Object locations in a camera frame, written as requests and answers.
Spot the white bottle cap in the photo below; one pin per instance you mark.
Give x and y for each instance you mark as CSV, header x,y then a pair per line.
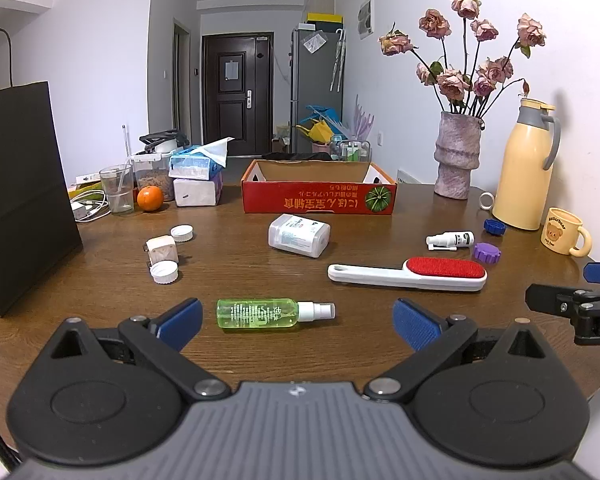
x,y
164,273
182,232

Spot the clear plastic bag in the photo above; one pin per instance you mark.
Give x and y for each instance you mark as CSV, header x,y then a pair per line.
x,y
314,42

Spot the small white spray bottle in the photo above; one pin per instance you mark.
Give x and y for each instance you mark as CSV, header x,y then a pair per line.
x,y
455,239

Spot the grey side door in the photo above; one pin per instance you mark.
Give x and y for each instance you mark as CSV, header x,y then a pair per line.
x,y
181,85

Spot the white power adapter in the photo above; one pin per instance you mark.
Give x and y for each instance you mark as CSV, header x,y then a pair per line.
x,y
82,210

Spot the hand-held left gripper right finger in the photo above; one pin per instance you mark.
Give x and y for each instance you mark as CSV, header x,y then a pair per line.
x,y
417,324

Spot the grey refrigerator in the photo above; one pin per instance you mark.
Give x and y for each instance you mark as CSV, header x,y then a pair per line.
x,y
312,85

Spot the white bowl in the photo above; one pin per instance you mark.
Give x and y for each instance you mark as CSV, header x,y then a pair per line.
x,y
166,146

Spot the yellow box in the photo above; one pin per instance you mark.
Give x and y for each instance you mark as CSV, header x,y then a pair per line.
x,y
325,17

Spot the paper sheet on door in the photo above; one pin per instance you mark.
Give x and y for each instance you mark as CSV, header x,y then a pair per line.
x,y
231,70

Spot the purple feather decoration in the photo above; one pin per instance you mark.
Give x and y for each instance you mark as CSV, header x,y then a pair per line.
x,y
361,120

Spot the purple bottle cap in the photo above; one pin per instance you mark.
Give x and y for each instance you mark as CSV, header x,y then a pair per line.
x,y
486,252

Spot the yellow packet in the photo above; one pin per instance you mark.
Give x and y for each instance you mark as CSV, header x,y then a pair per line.
x,y
80,191

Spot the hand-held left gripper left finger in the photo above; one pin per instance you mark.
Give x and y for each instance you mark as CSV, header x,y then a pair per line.
x,y
180,322

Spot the white lint brush red pad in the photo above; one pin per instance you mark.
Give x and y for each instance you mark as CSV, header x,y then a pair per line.
x,y
380,275

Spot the dark brown entrance door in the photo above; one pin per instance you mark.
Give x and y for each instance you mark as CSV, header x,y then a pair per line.
x,y
235,120

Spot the small trolley with bottles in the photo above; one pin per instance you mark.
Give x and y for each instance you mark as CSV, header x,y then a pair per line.
x,y
350,150

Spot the white tape roll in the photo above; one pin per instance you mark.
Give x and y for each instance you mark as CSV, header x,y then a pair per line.
x,y
482,201

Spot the white purple tissue pack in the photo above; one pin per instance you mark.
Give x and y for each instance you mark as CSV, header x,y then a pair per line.
x,y
195,192

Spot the orange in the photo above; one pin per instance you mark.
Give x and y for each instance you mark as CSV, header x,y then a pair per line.
x,y
150,198

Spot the small brown cardboard box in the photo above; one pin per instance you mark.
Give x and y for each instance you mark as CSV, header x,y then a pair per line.
x,y
282,140

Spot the yellow thermos jug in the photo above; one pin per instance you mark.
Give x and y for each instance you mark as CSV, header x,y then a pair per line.
x,y
522,175

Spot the black folding stand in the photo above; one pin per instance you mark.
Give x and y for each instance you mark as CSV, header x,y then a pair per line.
x,y
162,137

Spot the blue bottle cap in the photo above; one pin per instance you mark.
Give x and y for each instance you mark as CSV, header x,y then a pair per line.
x,y
494,227

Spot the yellow bear mug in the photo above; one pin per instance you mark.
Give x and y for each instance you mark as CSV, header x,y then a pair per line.
x,y
560,232

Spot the blue tissue pack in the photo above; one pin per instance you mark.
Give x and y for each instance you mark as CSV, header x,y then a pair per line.
x,y
190,165

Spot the green spray bottle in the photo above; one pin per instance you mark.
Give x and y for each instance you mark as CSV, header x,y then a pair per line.
x,y
255,314

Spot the blue bag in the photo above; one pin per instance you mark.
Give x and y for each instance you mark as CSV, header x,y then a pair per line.
x,y
322,110

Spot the grey ceramic vase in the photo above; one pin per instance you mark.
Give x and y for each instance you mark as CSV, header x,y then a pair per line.
x,y
455,160

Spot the white wall socket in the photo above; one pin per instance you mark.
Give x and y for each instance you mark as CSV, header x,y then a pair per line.
x,y
380,138

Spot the black paper bag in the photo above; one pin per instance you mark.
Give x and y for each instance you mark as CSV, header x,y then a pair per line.
x,y
20,185

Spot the white wall electric panel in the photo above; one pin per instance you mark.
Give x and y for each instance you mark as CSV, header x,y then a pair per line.
x,y
366,19

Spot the yellow bag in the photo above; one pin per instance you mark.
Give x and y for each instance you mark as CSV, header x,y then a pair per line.
x,y
320,132

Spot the red cardboard box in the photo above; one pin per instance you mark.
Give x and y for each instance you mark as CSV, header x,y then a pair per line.
x,y
305,202

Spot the clear plastic food container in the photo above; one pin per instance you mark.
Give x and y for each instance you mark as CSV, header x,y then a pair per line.
x,y
150,180

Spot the white folded umbrella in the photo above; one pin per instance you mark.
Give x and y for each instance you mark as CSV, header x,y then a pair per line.
x,y
338,60

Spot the bunch of dried pink roses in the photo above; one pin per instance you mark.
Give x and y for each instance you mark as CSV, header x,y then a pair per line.
x,y
452,85

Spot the pink bucket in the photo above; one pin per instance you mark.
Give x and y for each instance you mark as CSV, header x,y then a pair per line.
x,y
320,147

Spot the clear drinking straw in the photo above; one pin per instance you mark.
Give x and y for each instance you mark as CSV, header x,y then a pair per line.
x,y
122,177

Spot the white rectangular plastic bottle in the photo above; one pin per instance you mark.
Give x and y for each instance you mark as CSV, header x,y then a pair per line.
x,y
297,235

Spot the clear drinking glass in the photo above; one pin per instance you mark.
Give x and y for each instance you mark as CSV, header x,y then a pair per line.
x,y
120,200

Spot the thin white rod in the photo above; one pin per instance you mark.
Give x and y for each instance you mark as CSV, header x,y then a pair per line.
x,y
125,142

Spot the white charger plug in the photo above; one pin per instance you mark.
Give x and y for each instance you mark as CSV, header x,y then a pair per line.
x,y
161,250

